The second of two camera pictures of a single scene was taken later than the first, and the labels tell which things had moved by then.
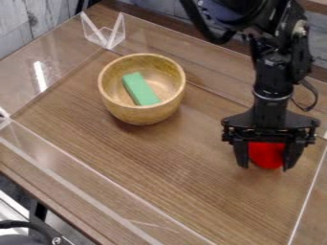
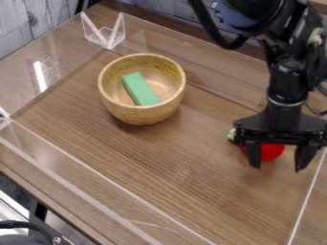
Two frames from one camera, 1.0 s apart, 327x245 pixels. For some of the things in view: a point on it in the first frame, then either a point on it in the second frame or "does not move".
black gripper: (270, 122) → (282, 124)
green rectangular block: (139, 90) does not move
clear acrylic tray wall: (79, 194) does not move
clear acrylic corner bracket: (107, 37) does not move
